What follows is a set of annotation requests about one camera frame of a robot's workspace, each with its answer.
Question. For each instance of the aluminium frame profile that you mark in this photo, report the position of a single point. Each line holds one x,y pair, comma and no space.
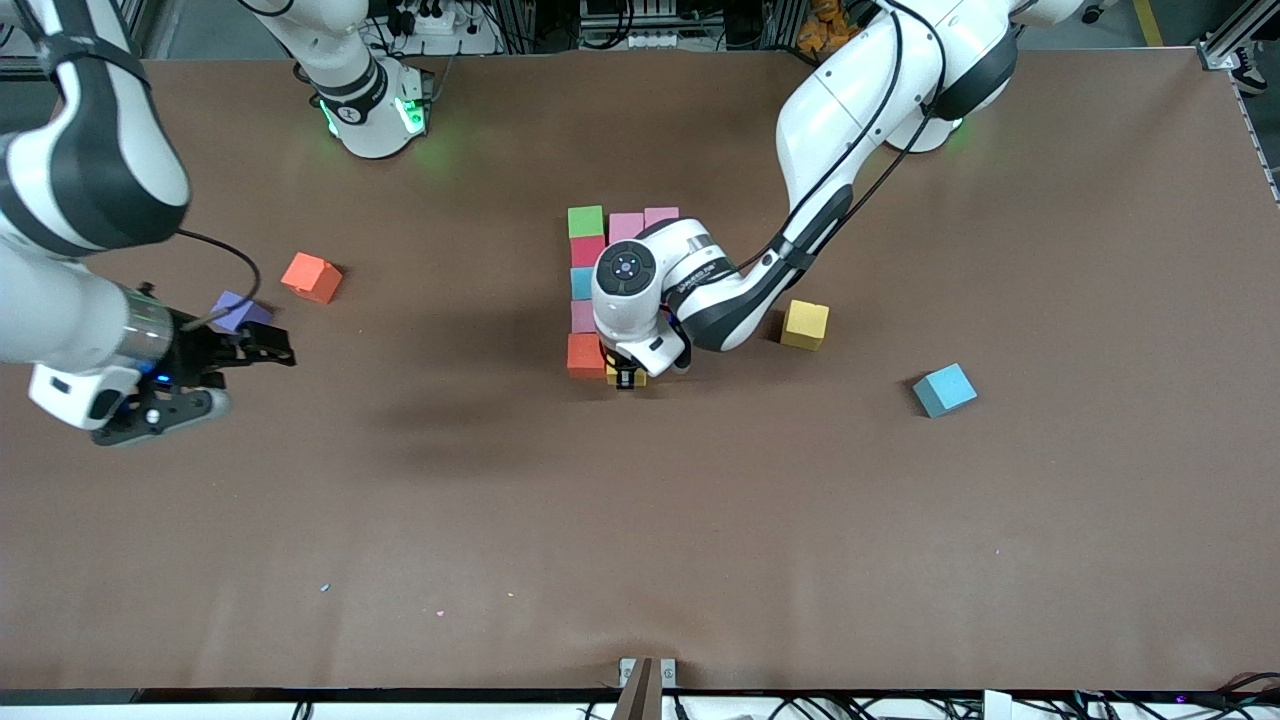
1215,57

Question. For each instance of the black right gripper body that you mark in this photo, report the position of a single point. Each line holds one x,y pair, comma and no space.
203,352

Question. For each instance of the white power strip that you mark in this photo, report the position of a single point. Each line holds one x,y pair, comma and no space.
655,40
445,22

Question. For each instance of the pile of orange objects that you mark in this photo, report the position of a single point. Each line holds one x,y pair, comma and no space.
820,35

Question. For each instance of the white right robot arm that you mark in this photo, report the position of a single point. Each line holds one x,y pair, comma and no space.
90,170

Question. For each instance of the notched pink foam cube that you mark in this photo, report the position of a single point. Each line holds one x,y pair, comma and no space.
662,215

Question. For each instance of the green foam cube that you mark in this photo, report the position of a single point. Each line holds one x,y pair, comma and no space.
586,222

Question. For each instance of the purple foam cube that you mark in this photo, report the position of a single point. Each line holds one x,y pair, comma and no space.
232,308

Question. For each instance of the black white sneaker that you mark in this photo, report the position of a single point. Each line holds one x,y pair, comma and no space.
1245,75

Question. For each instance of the metal table edge bracket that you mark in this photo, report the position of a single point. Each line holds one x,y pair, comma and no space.
640,690

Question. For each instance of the orange foam cube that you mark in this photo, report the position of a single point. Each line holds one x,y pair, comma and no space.
310,277
585,355

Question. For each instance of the red foam cube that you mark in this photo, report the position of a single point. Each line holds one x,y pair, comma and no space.
587,252

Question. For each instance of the blue foam cube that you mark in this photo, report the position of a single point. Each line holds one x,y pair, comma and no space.
944,390
581,283

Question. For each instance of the yellow foam cube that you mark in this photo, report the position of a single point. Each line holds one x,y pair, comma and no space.
805,325
609,378

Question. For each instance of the brown table cover sheet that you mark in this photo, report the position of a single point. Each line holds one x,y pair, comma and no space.
640,560

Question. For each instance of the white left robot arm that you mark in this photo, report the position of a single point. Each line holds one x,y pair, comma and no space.
625,268

